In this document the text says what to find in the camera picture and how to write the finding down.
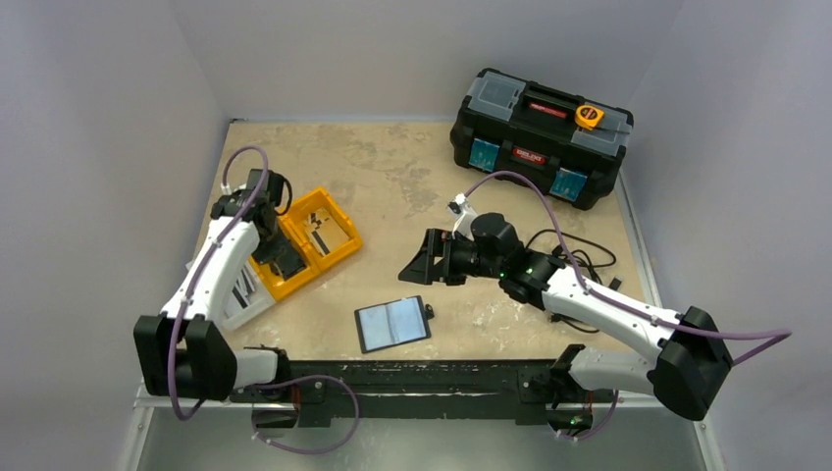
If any orange tape measure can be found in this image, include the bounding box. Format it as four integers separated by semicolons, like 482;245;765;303
574;104;605;131

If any black plastic toolbox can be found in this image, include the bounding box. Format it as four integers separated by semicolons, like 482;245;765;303
449;68;635;211

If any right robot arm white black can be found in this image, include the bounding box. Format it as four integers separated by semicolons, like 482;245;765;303
398;213;734;421

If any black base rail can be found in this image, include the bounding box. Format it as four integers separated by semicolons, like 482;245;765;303
230;359;613;431

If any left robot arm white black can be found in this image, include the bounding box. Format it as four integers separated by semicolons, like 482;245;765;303
133;169;305;401

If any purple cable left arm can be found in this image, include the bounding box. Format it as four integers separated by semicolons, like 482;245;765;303
167;145;361;456

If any white plastic bin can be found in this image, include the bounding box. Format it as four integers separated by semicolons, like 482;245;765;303
220;262;277;331

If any yellow plastic bin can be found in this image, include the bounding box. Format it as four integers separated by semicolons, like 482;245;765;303
249;187;363;301

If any card with black stripe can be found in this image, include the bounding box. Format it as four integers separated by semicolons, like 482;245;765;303
304;208;348;256

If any black usb cable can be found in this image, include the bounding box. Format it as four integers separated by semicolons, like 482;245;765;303
526;229;624;334

